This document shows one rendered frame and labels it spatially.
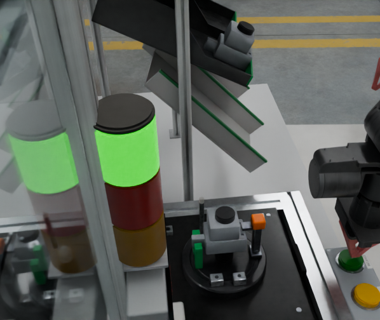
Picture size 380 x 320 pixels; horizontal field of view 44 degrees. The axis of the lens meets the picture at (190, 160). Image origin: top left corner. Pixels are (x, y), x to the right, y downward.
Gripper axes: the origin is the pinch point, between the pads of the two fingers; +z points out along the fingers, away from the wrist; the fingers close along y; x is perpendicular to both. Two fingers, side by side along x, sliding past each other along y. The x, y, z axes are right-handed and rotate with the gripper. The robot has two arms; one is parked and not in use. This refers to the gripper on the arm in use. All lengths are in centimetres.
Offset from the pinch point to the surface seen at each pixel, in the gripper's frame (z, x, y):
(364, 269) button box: 2.5, 1.4, 1.7
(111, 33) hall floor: 100, -60, -313
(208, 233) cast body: -7.3, -24.7, -0.8
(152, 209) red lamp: -34, -32, 19
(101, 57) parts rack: -11, -42, -53
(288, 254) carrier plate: 1.6, -10.7, -2.3
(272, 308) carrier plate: 1.6, -15.8, 7.7
